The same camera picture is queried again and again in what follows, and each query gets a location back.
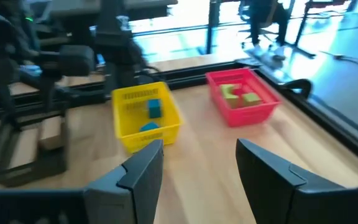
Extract black floor cable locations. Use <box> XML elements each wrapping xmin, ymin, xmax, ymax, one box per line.
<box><xmin>318</xmin><ymin>49</ymin><xmax>358</xmax><ymax>73</ymax></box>

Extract small natural wood block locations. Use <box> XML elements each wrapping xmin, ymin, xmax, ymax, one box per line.
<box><xmin>38</xmin><ymin>115</ymin><xmax>64</xmax><ymax>151</ymax></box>

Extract red plastic basket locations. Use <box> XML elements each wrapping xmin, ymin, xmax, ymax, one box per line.
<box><xmin>205</xmin><ymin>67</ymin><xmax>282</xmax><ymax>128</ymax></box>

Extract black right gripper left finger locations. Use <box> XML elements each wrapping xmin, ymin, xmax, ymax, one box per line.
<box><xmin>83</xmin><ymin>139</ymin><xmax>165</xmax><ymax>224</ymax></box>

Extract person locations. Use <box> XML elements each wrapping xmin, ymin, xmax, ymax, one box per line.
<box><xmin>239</xmin><ymin>0</ymin><xmax>290</xmax><ymax>60</ymax></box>

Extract black cable loop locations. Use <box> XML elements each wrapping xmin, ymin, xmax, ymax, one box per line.
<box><xmin>277</xmin><ymin>78</ymin><xmax>313</xmax><ymax>100</ymax></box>

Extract small blue wooden block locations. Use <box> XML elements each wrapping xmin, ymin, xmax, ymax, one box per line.
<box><xmin>139</xmin><ymin>121</ymin><xmax>161</xmax><ymax>133</ymax></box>

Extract small green wooden block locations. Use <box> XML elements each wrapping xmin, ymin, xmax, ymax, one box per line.
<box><xmin>224</xmin><ymin>94</ymin><xmax>241</xmax><ymax>109</ymax></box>

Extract black metal station frame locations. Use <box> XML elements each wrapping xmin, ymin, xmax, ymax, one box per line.
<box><xmin>206</xmin><ymin>0</ymin><xmax>223</xmax><ymax>55</ymax></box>

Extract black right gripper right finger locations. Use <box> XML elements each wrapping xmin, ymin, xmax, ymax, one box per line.
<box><xmin>236</xmin><ymin>138</ymin><xmax>351</xmax><ymax>224</ymax></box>

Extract yellow plastic basket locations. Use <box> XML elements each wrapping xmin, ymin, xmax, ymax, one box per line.
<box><xmin>111</xmin><ymin>81</ymin><xmax>185</xmax><ymax>155</ymax></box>

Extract long natural wood block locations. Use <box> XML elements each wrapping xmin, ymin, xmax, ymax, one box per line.
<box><xmin>8</xmin><ymin>126</ymin><xmax>40</xmax><ymax>170</ymax></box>

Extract blue wooden cube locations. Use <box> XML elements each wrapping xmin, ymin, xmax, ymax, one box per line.
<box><xmin>147</xmin><ymin>98</ymin><xmax>163</xmax><ymax>119</ymax></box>

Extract green wooden cube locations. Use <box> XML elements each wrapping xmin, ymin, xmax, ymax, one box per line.
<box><xmin>242</xmin><ymin>92</ymin><xmax>263</xmax><ymax>108</ymax></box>

